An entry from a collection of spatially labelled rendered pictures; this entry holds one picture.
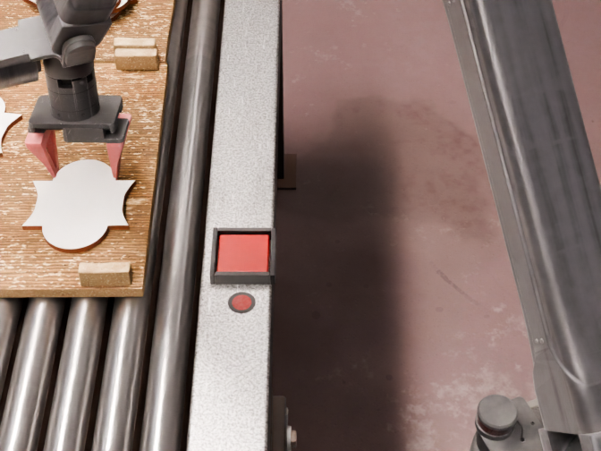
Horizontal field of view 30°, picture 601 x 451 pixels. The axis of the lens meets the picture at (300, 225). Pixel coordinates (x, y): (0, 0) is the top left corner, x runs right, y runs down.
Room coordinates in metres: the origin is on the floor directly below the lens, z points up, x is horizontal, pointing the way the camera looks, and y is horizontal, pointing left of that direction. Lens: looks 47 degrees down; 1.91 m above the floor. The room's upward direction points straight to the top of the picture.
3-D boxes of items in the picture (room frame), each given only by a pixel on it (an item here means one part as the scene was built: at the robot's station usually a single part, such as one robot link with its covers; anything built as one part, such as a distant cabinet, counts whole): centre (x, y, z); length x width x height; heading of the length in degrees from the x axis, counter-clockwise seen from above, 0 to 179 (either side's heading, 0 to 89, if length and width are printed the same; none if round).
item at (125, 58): (1.22, 0.22, 0.95); 0.06 x 0.02 x 0.03; 91
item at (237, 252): (0.89, 0.07, 0.92); 0.06 x 0.06 x 0.01; 0
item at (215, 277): (0.89, 0.07, 0.92); 0.08 x 0.08 x 0.02; 0
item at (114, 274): (0.83, 0.22, 0.95); 0.06 x 0.02 x 0.03; 91
